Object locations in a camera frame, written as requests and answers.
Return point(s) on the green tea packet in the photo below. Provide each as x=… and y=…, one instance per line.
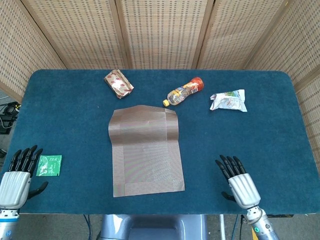
x=48, y=166

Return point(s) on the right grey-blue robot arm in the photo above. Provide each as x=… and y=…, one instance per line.
x=262, y=226

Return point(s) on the bamboo screen panel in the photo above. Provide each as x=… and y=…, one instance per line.
x=82, y=32
x=20, y=50
x=162, y=32
x=237, y=32
x=312, y=112
x=295, y=42

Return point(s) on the white crumpled snack bag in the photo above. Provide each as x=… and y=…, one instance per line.
x=228, y=101

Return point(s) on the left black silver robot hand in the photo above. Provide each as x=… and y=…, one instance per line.
x=13, y=187

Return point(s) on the plastic bottle orange label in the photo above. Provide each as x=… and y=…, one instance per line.
x=182, y=91

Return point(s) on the gold crumpled snack wrapper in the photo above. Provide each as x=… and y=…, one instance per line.
x=118, y=83

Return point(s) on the blue felt table cover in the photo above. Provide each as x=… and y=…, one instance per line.
x=75, y=120

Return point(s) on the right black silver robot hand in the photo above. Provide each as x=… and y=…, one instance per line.
x=243, y=190

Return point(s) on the brown woven placemat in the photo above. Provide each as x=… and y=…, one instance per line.
x=147, y=160

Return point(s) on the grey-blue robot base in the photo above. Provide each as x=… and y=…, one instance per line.
x=150, y=227

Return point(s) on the white table leg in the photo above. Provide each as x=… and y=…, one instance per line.
x=222, y=227

